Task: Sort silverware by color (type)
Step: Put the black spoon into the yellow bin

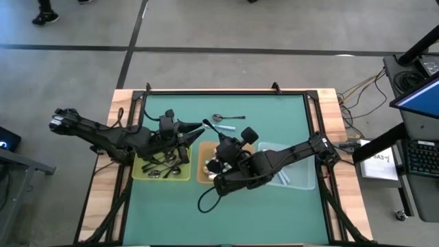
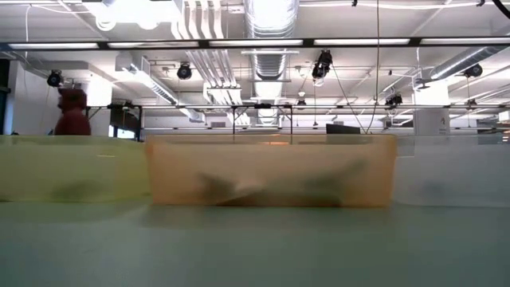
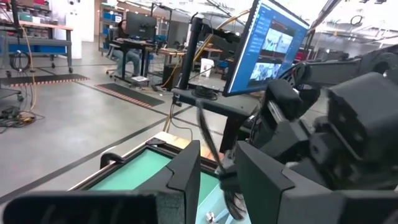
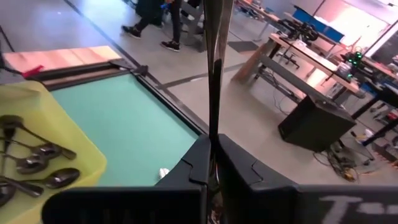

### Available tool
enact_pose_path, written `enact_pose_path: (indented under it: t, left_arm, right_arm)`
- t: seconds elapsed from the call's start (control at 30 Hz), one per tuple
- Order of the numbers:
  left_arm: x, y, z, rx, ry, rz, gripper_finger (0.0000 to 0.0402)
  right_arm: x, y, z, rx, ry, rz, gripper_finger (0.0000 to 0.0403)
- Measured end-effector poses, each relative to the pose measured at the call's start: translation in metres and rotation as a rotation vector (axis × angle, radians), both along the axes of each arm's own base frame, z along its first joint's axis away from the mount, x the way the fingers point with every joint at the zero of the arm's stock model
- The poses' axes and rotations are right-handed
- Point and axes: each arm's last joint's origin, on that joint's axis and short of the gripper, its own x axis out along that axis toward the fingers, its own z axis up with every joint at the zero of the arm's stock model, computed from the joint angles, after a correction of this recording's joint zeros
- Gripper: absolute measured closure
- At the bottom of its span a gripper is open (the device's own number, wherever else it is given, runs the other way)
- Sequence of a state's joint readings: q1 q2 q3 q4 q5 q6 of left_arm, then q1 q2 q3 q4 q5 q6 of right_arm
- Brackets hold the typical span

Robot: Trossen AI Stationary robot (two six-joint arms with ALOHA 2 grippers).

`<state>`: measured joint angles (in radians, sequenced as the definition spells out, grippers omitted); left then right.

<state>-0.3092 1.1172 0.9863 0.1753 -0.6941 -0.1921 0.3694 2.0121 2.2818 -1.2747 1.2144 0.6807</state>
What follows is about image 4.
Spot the red tape strip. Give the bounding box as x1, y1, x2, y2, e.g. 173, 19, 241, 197
21, 64, 45, 78

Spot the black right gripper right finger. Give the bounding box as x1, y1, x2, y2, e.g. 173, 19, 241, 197
216, 134, 298, 224

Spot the green table mat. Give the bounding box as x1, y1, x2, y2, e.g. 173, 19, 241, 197
49, 73, 201, 187

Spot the wooden work table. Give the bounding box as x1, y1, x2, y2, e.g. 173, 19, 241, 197
231, 30, 363, 106

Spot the white crumpled paper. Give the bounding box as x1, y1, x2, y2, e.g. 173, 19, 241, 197
157, 167, 171, 180

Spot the dark floor mat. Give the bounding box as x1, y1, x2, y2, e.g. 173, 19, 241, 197
228, 40, 259, 54

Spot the black work table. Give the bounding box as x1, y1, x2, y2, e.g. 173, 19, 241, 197
349, 79, 398, 147

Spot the floor cable tangle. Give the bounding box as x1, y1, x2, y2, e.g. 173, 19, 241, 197
312, 138, 379, 184

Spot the black table frame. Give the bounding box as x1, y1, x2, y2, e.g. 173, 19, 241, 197
29, 58, 208, 134

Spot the black box under table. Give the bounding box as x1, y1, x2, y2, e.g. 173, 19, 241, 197
277, 95, 358, 153

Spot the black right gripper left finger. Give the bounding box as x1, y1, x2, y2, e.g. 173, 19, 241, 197
155, 134, 212, 187

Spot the person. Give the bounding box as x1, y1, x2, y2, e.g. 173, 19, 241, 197
120, 0, 184, 53

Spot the black office chair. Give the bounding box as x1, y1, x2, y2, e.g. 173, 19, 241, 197
276, 51, 301, 69

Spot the yellow plastic bin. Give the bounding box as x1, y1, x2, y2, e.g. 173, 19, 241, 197
0, 80, 108, 224

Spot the blue panel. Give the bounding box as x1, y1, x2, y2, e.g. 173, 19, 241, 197
291, 5, 345, 44

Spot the device with green lights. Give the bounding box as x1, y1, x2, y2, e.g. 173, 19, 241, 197
340, 49, 366, 80

